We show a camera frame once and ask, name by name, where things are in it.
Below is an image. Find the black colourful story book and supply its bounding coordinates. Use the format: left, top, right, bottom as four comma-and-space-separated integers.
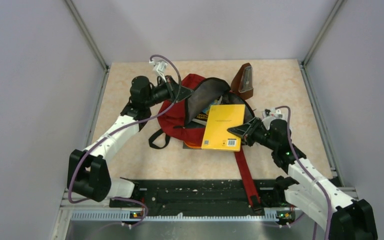
192, 96, 223, 126

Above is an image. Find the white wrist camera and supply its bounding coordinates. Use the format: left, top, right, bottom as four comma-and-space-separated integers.
262, 108, 284, 120
148, 60, 168, 82

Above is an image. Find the brown wooden metronome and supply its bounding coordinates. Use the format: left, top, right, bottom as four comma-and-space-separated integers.
230, 62, 254, 100

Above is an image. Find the orange letter e toy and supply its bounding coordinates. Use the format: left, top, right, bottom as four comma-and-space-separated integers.
183, 141, 202, 150

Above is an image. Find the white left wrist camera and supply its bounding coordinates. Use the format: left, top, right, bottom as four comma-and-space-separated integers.
148, 60, 168, 82

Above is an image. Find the red student backpack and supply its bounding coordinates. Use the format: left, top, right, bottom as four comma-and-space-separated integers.
147, 73, 264, 215

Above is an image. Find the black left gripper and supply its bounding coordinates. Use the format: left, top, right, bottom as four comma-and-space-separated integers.
144, 75, 194, 108

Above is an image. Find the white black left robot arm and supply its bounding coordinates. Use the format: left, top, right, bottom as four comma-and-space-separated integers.
67, 75, 194, 207

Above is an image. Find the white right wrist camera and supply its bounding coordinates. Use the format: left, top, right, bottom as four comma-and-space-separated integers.
262, 108, 284, 120

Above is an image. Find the aluminium frame rail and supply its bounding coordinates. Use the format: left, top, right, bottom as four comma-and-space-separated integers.
63, 0, 109, 149
299, 0, 347, 188

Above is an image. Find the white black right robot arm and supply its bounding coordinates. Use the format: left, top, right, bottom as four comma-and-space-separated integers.
228, 117, 379, 240

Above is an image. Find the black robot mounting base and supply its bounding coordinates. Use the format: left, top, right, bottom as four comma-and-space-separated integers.
77, 178, 342, 220

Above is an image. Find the aluminium frame rail right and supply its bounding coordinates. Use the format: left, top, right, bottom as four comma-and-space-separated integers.
299, 0, 347, 188

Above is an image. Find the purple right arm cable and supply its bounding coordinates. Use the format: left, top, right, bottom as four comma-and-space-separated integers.
274, 105, 334, 240

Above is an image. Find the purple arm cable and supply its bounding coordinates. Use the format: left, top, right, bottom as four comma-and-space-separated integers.
66, 54, 183, 229
274, 105, 334, 240

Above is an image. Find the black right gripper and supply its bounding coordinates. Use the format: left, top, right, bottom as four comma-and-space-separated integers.
228, 116, 278, 151

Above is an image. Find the aluminium frame rail left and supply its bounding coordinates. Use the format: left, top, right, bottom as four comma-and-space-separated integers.
63, 0, 109, 149

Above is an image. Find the yellow book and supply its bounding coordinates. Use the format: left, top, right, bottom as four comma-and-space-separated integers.
201, 104, 246, 152

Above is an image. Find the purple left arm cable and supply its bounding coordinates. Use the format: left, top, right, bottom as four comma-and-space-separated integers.
66, 54, 183, 229

